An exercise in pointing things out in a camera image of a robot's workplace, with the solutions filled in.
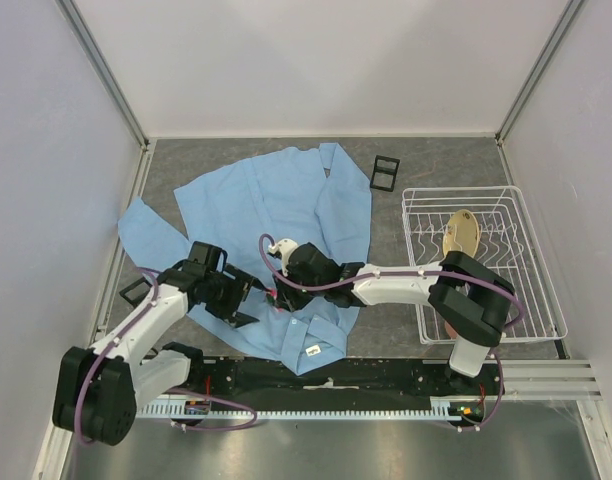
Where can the pink ceramic cup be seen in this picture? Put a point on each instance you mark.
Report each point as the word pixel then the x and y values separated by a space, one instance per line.
pixel 451 332

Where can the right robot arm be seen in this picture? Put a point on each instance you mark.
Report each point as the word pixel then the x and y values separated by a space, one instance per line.
pixel 474 301

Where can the white slotted cable duct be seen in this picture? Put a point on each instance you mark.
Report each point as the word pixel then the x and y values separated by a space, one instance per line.
pixel 179 407

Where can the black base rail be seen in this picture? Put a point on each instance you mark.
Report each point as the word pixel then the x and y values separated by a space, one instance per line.
pixel 347 384

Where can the black plastic frame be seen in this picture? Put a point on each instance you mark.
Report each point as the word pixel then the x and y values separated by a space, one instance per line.
pixel 384 173
pixel 136 292

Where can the beige ceramic plate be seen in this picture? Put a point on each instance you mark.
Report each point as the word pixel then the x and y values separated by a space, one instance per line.
pixel 461 234

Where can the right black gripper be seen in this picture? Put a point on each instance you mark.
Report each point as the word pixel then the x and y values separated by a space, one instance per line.
pixel 286 298

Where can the black plastic frame left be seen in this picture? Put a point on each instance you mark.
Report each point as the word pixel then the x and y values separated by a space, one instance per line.
pixel 136 292

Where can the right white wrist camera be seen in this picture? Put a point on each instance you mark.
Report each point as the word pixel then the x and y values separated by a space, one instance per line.
pixel 282 250

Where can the black plastic frame back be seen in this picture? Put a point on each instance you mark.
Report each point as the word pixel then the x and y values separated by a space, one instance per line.
pixel 384 173

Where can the light blue shirt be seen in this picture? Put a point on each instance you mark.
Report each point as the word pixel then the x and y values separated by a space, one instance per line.
pixel 317 196

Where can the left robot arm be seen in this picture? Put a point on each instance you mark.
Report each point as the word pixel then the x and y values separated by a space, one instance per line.
pixel 101 388

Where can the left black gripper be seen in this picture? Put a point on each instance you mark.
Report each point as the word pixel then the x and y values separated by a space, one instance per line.
pixel 240 287

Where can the pink flower plush brooch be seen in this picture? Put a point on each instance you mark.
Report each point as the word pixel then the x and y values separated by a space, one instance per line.
pixel 272 299

